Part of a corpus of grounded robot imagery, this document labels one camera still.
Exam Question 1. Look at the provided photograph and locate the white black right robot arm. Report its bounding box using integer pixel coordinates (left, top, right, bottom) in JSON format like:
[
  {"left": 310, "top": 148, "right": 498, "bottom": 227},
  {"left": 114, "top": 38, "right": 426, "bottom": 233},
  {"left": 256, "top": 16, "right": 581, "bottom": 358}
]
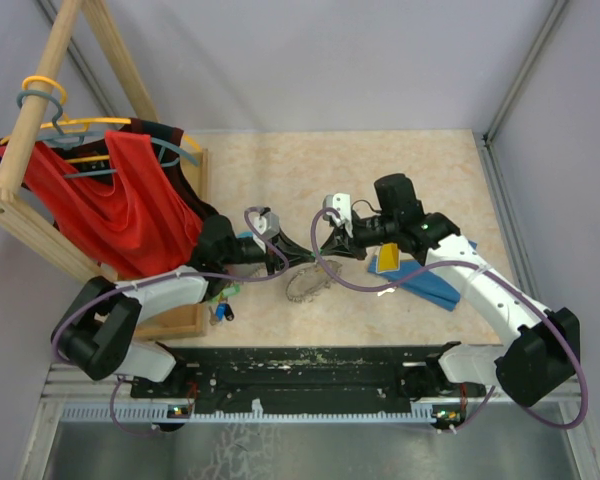
[{"left": 323, "top": 173, "right": 583, "bottom": 407}]

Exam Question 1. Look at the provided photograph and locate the aluminium frame rail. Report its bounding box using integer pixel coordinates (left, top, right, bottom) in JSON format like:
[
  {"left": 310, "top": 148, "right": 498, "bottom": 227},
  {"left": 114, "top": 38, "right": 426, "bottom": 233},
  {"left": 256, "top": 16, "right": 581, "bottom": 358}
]
[{"left": 479, "top": 0, "right": 600, "bottom": 480}]

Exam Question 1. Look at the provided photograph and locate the teal clothes hanger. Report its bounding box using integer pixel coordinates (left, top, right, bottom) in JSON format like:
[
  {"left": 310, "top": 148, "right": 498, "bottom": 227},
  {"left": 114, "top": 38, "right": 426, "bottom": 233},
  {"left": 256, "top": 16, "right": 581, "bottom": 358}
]
[{"left": 22, "top": 96, "right": 202, "bottom": 184}]

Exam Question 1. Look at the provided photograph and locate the loose silver key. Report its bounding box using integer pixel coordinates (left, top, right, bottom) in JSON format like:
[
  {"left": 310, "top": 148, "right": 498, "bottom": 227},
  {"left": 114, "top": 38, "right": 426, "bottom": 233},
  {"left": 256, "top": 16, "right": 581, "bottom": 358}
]
[{"left": 377, "top": 288, "right": 396, "bottom": 297}]

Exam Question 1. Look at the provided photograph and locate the steel key ring disc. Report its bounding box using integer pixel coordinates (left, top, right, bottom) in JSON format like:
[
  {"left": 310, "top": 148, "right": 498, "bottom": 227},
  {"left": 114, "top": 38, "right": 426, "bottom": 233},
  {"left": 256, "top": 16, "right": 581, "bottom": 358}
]
[{"left": 285, "top": 262, "right": 335, "bottom": 303}]

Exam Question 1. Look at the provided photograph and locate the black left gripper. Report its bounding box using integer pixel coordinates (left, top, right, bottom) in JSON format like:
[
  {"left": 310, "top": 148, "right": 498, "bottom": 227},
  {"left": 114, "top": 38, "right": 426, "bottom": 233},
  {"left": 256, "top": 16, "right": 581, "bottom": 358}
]
[{"left": 221, "top": 228, "right": 316, "bottom": 277}]

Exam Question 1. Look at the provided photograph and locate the wooden clothes rack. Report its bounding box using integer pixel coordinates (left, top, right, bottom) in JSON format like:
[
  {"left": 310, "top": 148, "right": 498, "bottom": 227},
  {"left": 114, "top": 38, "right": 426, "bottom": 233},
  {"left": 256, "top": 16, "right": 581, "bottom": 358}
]
[{"left": 0, "top": 0, "right": 214, "bottom": 344}]

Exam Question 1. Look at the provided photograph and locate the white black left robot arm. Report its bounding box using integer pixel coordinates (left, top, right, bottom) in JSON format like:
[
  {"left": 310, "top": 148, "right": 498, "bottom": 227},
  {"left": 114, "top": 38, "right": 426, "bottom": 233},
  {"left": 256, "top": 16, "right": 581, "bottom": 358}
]
[{"left": 51, "top": 211, "right": 313, "bottom": 397}]

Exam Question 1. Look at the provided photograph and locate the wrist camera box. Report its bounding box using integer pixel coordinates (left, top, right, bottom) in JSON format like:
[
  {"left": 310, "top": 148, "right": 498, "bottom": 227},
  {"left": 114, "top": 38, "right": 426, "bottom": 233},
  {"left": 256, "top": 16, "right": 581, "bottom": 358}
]
[
  {"left": 255, "top": 209, "right": 280, "bottom": 240},
  {"left": 323, "top": 193, "right": 353, "bottom": 238}
]

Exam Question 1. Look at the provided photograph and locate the key tag bunch on blue disc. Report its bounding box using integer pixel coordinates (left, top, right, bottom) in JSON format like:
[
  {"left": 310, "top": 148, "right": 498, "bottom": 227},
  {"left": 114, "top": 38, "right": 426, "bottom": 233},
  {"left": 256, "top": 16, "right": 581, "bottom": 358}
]
[{"left": 207, "top": 283, "right": 241, "bottom": 326}]

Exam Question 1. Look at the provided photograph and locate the yellow blue cartoon cloth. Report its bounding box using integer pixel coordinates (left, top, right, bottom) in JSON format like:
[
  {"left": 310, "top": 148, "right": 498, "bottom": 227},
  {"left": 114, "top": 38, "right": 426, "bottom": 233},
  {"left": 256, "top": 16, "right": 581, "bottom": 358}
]
[{"left": 367, "top": 245, "right": 461, "bottom": 311}]

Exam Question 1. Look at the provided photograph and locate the yellow clothes hanger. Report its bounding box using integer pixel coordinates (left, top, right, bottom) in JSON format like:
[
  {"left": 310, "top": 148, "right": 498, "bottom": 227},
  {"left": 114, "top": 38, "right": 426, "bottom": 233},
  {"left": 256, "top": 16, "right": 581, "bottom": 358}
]
[{"left": 2, "top": 74, "right": 204, "bottom": 164}]

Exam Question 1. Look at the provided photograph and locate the red shirt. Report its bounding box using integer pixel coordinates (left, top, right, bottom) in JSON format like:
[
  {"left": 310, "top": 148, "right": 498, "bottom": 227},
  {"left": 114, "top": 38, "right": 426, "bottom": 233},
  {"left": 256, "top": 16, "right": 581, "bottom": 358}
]
[{"left": 24, "top": 131, "right": 204, "bottom": 279}]

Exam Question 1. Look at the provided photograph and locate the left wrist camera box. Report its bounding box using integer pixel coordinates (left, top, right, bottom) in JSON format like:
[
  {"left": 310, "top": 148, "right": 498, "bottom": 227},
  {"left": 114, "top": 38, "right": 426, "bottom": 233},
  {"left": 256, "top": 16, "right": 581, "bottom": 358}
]
[{"left": 255, "top": 209, "right": 280, "bottom": 240}]

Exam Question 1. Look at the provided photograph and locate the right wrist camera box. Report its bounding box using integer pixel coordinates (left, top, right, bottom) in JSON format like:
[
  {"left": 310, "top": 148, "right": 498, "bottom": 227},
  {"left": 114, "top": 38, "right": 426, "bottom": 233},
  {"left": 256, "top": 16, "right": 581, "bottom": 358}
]
[{"left": 323, "top": 193, "right": 353, "bottom": 238}]

